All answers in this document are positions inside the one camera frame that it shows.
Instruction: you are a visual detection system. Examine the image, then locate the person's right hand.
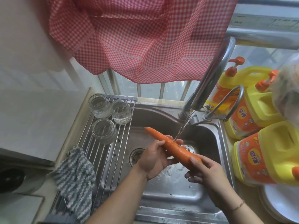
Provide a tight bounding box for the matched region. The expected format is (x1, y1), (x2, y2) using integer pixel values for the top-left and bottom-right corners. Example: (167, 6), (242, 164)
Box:
(184, 155), (234, 206)

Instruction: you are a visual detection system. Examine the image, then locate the metal window railing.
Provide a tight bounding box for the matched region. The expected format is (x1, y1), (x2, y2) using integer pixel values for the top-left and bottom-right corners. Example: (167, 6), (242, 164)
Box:
(98, 68), (202, 102)

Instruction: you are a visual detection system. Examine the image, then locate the metal window frame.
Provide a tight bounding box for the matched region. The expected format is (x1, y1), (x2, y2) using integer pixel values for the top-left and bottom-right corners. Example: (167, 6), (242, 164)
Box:
(225, 0), (299, 47)

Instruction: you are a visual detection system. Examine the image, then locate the steel roll-up drying rack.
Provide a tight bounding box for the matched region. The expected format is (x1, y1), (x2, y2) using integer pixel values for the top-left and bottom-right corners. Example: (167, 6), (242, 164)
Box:
(50, 94), (138, 217)

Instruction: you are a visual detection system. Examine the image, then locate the stainless steel sink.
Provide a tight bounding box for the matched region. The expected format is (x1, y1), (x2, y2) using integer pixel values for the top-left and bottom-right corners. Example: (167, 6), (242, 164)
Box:
(93, 100), (237, 224)

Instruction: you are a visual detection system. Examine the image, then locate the thin curved steel faucet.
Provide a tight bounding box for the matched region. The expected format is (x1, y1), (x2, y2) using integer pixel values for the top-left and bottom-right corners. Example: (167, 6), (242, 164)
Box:
(202, 85), (245, 122)

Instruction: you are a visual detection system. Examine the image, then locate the steel sink drain strainer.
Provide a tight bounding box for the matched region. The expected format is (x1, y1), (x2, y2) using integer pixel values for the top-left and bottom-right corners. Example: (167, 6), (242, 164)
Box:
(129, 148), (147, 166)

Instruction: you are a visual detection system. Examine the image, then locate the black wok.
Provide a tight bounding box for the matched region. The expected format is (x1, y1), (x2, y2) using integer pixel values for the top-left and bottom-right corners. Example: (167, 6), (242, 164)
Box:
(0, 168), (26, 194)

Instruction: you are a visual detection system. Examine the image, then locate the translucent plastic bag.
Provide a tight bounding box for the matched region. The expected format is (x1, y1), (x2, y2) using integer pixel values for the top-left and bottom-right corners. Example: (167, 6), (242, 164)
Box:
(272, 54), (299, 127)

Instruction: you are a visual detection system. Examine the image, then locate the yellow detergent bottle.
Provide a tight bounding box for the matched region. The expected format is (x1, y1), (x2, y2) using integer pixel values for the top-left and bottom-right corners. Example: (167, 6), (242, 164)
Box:
(230, 121), (299, 187)
(206, 56), (273, 115)
(224, 70), (285, 140)

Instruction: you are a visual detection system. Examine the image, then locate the grey striped dish cloth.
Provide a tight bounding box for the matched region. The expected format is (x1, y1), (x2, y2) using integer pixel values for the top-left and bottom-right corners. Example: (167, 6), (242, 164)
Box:
(45, 145), (96, 224)

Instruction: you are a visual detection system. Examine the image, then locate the large steel gooseneck faucet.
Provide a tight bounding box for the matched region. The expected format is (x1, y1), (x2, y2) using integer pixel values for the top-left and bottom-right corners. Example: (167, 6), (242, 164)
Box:
(178, 37), (236, 120)

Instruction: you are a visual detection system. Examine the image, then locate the thin wrist bracelet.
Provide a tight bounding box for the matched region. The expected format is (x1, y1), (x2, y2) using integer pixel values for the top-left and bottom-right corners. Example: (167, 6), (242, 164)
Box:
(230, 200), (246, 212)

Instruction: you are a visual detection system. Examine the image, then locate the person's left forearm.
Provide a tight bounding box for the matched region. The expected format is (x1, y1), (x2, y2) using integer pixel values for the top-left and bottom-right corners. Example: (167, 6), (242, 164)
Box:
(85, 171), (150, 224)

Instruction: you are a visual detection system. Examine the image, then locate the person's right forearm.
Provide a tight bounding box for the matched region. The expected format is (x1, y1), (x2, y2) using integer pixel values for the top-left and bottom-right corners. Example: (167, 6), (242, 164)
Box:
(214, 186), (266, 224)

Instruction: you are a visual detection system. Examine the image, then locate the orange carrot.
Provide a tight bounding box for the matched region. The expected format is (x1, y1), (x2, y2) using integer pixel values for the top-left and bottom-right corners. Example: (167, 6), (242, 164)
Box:
(145, 127), (203, 171)

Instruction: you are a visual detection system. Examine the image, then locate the person's left hand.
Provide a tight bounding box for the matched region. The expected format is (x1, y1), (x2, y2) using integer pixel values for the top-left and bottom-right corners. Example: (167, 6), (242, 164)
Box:
(135, 140), (180, 182)

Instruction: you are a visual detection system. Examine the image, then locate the red checked curtain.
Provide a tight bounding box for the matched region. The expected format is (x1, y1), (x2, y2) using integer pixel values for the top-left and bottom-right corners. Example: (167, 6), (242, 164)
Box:
(46, 0), (239, 84)

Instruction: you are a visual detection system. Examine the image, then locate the clear ribbed glass jar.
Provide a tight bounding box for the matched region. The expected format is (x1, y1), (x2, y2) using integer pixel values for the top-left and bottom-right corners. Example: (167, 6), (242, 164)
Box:
(110, 99), (132, 125)

